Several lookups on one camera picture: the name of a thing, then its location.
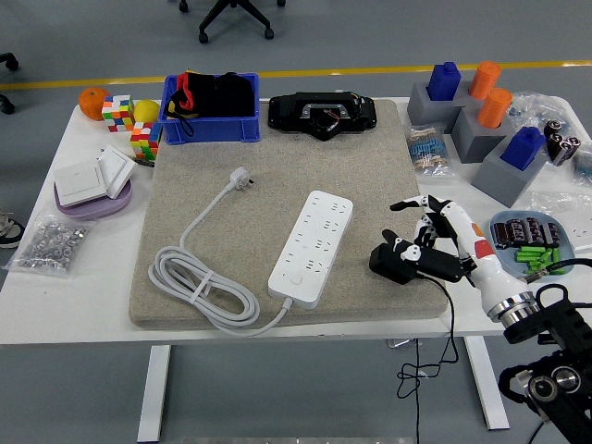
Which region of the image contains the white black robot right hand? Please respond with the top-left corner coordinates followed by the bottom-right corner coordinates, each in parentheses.
top-left (381, 193), bottom-right (534, 315)

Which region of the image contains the black plug with cord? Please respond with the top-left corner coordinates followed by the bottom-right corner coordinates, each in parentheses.
top-left (368, 242), bottom-right (460, 400)

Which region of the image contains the white power strip with cord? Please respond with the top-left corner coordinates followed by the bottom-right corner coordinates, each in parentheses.
top-left (147, 166), bottom-right (355, 338)

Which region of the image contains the green batteries pile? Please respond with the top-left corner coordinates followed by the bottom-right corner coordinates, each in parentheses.
top-left (515, 246), bottom-right (566, 278)

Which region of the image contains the light blue plate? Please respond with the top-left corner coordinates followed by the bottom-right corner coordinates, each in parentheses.
top-left (488, 210), bottom-right (577, 283)

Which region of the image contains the grey block holder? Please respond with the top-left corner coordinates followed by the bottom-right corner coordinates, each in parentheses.
top-left (455, 82), bottom-right (485, 110)
top-left (450, 106), bottom-right (514, 164)
top-left (470, 138), bottom-right (549, 208)
top-left (406, 81), bottom-right (463, 129)

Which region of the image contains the white table leg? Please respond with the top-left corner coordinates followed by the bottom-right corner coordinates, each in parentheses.
top-left (136, 344), bottom-right (172, 444)
top-left (463, 336), bottom-right (511, 431)

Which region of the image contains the clear plastic bag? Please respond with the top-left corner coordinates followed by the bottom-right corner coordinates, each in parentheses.
top-left (530, 190), bottom-right (592, 223)

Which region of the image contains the blue square block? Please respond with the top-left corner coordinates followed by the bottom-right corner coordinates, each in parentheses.
top-left (499, 126), bottom-right (548, 172)
top-left (425, 61), bottom-right (463, 102)

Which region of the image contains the bag of blue resistors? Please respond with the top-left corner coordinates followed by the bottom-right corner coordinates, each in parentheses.
top-left (404, 123), bottom-right (454, 179)

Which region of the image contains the bag of blue parts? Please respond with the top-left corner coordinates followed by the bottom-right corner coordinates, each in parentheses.
top-left (572, 141), bottom-right (592, 186)

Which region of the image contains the bag of black capacitors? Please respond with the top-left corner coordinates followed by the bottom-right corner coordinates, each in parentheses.
top-left (543, 118), bottom-right (583, 167)

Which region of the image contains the orange cylinder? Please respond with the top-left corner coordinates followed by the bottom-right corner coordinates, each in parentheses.
top-left (467, 60), bottom-right (503, 101)
top-left (476, 87), bottom-right (513, 130)

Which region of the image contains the clear bag of small parts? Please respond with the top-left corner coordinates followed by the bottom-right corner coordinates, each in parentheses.
top-left (507, 91), bottom-right (573, 135)

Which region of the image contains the grey-brown mat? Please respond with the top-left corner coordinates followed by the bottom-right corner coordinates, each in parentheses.
top-left (128, 97), bottom-right (449, 330)

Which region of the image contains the black electronic device housing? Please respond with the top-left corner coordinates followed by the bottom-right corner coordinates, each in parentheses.
top-left (267, 91), bottom-right (378, 142)

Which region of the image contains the blue plastic bin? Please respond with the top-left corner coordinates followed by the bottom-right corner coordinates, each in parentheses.
top-left (157, 72), bottom-right (262, 145)

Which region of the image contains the black red fabric bundle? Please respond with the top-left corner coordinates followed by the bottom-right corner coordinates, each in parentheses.
top-left (162, 69), bottom-right (256, 138)

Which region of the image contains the colourful puzzle cube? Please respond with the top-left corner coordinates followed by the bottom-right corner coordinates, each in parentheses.
top-left (101, 94), bottom-right (136, 134)
top-left (129, 120), bottom-right (163, 162)

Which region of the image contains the black office chair base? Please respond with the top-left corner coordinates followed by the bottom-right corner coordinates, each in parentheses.
top-left (179, 0), bottom-right (287, 45)
top-left (0, 52), bottom-right (20, 116)

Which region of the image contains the yellow lemon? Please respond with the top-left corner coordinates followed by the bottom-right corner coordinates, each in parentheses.
top-left (132, 99), bottom-right (162, 124)

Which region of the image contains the purple tray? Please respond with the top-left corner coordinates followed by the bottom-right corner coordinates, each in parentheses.
top-left (54, 178), bottom-right (134, 221)

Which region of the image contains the orange fruit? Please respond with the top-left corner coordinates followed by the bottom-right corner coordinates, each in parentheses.
top-left (77, 86), bottom-right (111, 122)

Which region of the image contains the bag of metal nuts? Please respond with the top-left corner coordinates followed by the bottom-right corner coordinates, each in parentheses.
top-left (3, 211), bottom-right (96, 278)

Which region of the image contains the grey white shoe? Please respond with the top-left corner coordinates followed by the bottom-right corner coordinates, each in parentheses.
top-left (0, 210), bottom-right (27, 250)

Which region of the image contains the thin black hanging cable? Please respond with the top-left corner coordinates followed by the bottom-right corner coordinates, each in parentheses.
top-left (414, 339), bottom-right (422, 444)

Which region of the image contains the white wall switch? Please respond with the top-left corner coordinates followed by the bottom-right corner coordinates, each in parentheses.
top-left (53, 161), bottom-right (108, 208)
top-left (96, 144), bottom-right (138, 200)

